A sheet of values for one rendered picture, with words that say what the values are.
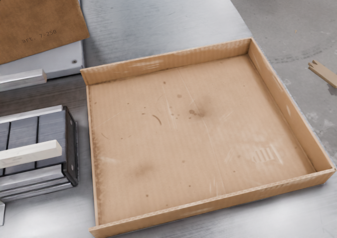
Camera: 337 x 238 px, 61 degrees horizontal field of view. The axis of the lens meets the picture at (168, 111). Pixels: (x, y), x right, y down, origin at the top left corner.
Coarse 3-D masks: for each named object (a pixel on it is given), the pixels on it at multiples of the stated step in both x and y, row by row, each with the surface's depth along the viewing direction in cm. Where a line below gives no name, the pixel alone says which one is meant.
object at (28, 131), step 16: (64, 112) 40; (0, 128) 39; (16, 128) 39; (32, 128) 39; (48, 128) 39; (64, 128) 39; (0, 144) 38; (16, 144) 37; (32, 144) 37; (64, 144) 37; (48, 160) 36; (64, 160) 36; (0, 176) 35
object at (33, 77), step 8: (24, 72) 34; (32, 72) 34; (40, 72) 34; (0, 80) 33; (8, 80) 33; (16, 80) 33; (24, 80) 33; (32, 80) 34; (40, 80) 34; (0, 88) 34; (8, 88) 34
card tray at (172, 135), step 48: (192, 48) 48; (240, 48) 51; (96, 96) 48; (144, 96) 47; (192, 96) 47; (240, 96) 46; (288, 96) 41; (96, 144) 42; (144, 144) 42; (192, 144) 41; (240, 144) 41; (288, 144) 41; (96, 192) 38; (144, 192) 38; (192, 192) 37; (240, 192) 33
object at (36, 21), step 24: (0, 0) 43; (24, 0) 45; (48, 0) 46; (72, 0) 48; (0, 24) 46; (24, 24) 48; (48, 24) 49; (72, 24) 51; (0, 48) 49; (24, 48) 51; (48, 48) 53
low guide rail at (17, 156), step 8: (40, 144) 33; (48, 144) 33; (56, 144) 33; (0, 152) 33; (8, 152) 33; (16, 152) 33; (24, 152) 33; (32, 152) 33; (40, 152) 33; (48, 152) 33; (56, 152) 34; (0, 160) 32; (8, 160) 33; (16, 160) 33; (24, 160) 33; (32, 160) 34; (0, 168) 34
